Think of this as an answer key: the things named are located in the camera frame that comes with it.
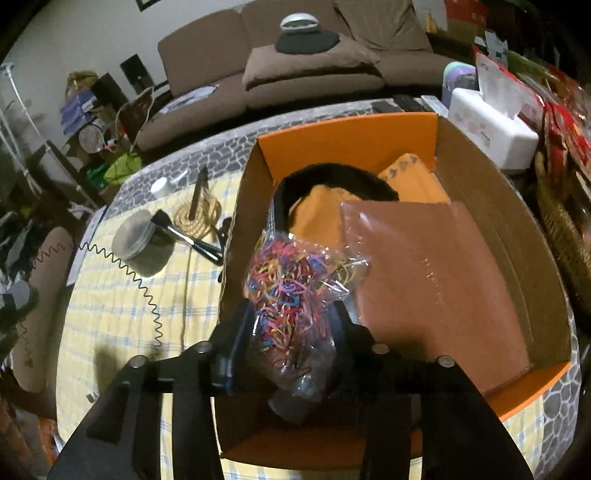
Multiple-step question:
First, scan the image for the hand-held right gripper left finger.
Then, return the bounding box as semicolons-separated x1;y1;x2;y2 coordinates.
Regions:
46;300;253;480

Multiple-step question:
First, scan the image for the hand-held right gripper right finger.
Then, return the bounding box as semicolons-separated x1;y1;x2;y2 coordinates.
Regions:
329;300;536;480

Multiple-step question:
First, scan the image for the bag of colourful rubber bands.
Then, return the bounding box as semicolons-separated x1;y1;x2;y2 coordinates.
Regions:
242;231;370;425

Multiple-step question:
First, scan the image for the orange cardboard box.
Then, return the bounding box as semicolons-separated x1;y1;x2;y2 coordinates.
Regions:
215;112;573;462

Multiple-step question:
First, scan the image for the stone-patterned desktop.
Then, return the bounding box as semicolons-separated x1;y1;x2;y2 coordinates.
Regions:
55;97;580;480

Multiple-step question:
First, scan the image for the brown flat pouch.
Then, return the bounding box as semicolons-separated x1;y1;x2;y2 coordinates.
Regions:
340;199;532;398

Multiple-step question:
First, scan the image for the black makeup brush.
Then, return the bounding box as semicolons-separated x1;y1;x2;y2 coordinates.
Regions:
150;209;225;266

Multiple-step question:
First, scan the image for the yellow checked cloth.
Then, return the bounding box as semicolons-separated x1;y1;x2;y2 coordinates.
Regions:
55;175;555;480

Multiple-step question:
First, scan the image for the orange cloth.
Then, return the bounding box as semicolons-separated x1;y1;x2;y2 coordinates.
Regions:
288;152;451;245

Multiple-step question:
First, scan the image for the wooden spiral hairbrush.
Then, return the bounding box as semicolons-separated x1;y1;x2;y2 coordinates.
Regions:
174;189;223;241

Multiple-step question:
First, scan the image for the grey round pouch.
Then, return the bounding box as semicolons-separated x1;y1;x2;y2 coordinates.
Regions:
112;210;175;278

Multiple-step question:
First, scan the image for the black headband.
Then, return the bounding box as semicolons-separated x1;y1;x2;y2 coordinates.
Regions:
272;161;400;241

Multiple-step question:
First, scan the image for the white measuring scoop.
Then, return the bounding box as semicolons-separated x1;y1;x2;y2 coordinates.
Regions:
151;170;189;200

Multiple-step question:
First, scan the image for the brown bolster pillow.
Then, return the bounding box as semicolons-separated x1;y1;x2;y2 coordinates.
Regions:
11;226;77;393

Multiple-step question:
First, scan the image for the green bag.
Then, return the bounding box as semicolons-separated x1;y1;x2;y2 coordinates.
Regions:
104;152;144;185

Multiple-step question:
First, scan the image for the brown paper bag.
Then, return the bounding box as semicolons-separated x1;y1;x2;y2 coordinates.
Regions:
117;88;156;148

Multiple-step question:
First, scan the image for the white paper sheet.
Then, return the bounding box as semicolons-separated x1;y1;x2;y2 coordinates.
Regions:
166;85;218;114

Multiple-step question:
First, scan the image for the wicker basket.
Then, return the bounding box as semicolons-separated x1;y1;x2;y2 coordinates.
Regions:
536;152;591;315

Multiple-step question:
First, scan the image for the white tissue box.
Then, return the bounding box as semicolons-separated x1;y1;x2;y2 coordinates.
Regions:
448;65;540;171

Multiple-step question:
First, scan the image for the brown cushion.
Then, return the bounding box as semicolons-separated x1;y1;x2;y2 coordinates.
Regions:
243;34;386;90

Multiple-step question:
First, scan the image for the pastel round container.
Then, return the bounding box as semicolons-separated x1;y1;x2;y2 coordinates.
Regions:
443;62;478;92

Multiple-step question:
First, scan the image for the black speaker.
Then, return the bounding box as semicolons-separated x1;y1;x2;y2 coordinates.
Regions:
121;54;153;93

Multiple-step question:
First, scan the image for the black round cushion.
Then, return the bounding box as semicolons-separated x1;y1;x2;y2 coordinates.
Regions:
276;31;341;55

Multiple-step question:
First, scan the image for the brown sofa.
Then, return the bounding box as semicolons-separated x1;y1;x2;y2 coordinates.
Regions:
136;0;476;153

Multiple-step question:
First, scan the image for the white red-printed plastic bag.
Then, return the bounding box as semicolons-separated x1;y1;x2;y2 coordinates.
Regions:
473;46;546;126

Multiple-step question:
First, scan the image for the pile of red packets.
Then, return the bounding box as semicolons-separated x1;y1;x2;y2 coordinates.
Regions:
540;69;591;185

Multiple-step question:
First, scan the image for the grey and white domed object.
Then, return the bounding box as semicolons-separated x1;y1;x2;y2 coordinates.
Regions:
280;13;320;34

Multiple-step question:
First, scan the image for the black coiled cable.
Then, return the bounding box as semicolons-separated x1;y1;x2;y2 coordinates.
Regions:
76;240;162;361

